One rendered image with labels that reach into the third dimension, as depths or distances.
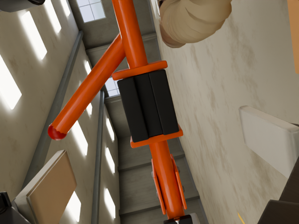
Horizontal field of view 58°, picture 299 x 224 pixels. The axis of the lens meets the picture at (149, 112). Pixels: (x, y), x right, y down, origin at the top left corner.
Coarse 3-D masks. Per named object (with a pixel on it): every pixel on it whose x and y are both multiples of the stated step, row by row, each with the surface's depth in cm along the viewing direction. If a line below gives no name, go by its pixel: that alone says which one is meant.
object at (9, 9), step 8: (0, 0) 28; (8, 0) 28; (16, 0) 28; (24, 0) 29; (32, 0) 30; (40, 0) 32; (0, 8) 29; (8, 8) 30; (16, 8) 31; (24, 8) 32
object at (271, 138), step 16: (240, 112) 19; (256, 112) 17; (256, 128) 17; (272, 128) 15; (288, 128) 13; (256, 144) 18; (272, 144) 15; (288, 144) 13; (272, 160) 16; (288, 160) 14; (288, 176) 14
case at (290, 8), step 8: (288, 0) 49; (296, 0) 47; (288, 8) 50; (296, 8) 48; (296, 16) 48; (296, 24) 49; (296, 32) 49; (296, 40) 50; (296, 48) 51; (296, 56) 51; (296, 64) 52; (296, 72) 53
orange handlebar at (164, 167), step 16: (112, 0) 28; (128, 0) 28; (128, 16) 28; (128, 32) 28; (128, 48) 29; (144, 48) 29; (128, 64) 30; (144, 64) 29; (160, 144) 31; (160, 160) 31; (160, 176) 32; (176, 176) 31; (160, 192) 32; (176, 192) 32; (176, 208) 32
